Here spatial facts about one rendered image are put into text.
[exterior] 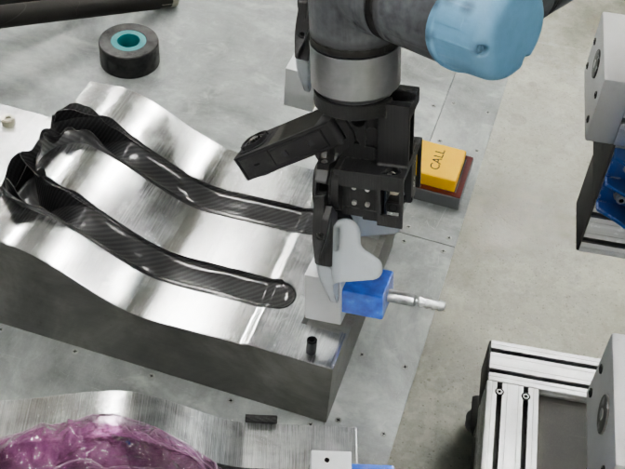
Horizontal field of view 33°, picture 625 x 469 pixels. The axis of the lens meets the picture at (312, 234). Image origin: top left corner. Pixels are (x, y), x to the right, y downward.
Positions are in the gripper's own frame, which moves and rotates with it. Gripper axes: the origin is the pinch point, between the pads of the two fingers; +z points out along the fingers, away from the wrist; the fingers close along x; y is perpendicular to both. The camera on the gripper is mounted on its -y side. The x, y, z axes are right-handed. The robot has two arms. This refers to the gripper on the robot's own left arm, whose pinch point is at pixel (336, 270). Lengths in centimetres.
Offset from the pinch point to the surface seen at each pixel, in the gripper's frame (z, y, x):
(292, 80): -5.3, -12.9, 25.8
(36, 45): 1, -55, 39
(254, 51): 4, -27, 49
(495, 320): 84, 5, 94
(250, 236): 3.3, -11.6, 7.0
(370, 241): 6.3, -0.3, 13.5
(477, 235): 79, -3, 117
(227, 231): 3.1, -14.2, 7.1
